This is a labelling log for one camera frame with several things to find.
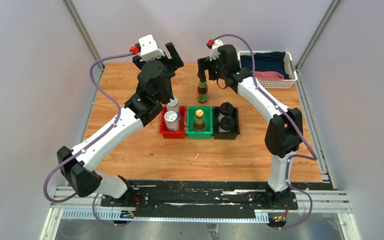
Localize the silver lid jar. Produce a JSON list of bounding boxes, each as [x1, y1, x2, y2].
[[164, 110, 180, 132], [166, 96, 181, 117]]

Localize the sauce bottle yellow cap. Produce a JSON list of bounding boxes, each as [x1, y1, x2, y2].
[[197, 81, 208, 104], [194, 109, 206, 132]]

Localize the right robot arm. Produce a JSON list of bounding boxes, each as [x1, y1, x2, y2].
[[198, 40, 303, 209]]

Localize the black plastic bin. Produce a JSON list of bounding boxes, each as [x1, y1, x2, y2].
[[212, 106, 240, 140]]

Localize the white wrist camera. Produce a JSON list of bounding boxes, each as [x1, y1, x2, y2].
[[207, 39, 224, 61], [139, 34, 165, 62]]

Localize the red plastic bin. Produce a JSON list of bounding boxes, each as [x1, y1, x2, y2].
[[159, 106, 187, 139]]

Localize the pink cloth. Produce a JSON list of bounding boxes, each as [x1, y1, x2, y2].
[[255, 71, 284, 81]]

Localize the white plastic basket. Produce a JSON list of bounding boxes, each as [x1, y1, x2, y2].
[[237, 51, 297, 89]]

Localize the black cap shaker bottle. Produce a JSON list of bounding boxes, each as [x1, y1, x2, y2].
[[218, 102, 234, 121]]

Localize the green plastic bin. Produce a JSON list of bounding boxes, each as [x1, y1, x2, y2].
[[186, 106, 213, 140]]

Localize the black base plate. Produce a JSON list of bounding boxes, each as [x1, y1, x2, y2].
[[99, 179, 298, 220]]

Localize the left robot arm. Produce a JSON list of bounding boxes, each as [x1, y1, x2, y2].
[[51, 42, 184, 207]]

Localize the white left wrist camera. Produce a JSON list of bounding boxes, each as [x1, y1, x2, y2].
[[139, 34, 165, 62]]

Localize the aluminium frame rail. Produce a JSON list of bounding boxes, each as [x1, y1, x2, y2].
[[40, 189, 361, 240]]

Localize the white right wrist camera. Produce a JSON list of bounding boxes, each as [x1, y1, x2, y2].
[[207, 39, 224, 61]]

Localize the navy blue cloth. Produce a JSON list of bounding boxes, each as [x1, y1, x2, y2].
[[254, 51, 290, 80]]

